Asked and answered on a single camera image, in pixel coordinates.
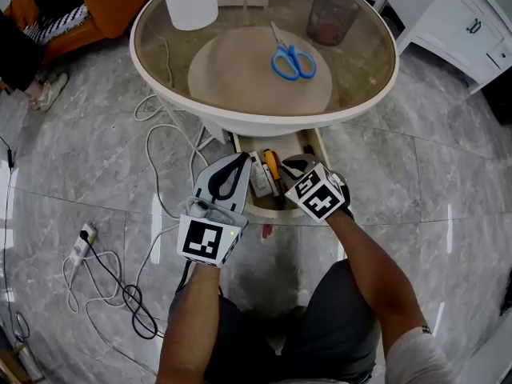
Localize black power cable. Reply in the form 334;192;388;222
79;230;165;340

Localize person's light grey shirt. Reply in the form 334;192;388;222
386;326;457;384

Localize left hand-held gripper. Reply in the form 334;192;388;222
177;153;253;269

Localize brown translucent cup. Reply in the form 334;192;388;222
306;0;360;47

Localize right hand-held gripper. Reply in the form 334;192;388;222
278;154;355;224

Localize dark green bin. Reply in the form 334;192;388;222
482;76;512;126

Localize long white cable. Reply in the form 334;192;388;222
134;34;219;219

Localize white ceramic vase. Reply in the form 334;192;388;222
161;0;219;31

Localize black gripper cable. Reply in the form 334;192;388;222
175;260;193;295

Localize thin black cable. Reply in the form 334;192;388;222
0;136;31;343

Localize white power strip with cable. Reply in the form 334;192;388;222
62;214;181;315

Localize orange sofa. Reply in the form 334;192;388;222
3;0;161;67

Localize table drawer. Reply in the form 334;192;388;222
231;128;333;219

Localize thin black pen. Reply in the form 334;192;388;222
273;178;287;210

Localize person's right forearm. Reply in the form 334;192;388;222
326;208;427;359

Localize person's left forearm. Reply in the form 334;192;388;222
155;260;221;384

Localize person's dark trousers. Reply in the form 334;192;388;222
203;258;381;384

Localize white bench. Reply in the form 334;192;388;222
463;336;512;384

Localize white remote control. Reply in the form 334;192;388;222
248;151;274;198

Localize blue handled scissors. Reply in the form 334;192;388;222
270;20;318;82

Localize black white striped blanket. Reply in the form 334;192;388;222
23;4;91;46

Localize white vanity cabinet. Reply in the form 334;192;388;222
371;0;512;95

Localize orange handled screwdriver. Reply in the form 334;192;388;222
262;149;286;183

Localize round glass-top table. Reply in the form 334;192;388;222
129;0;400;138

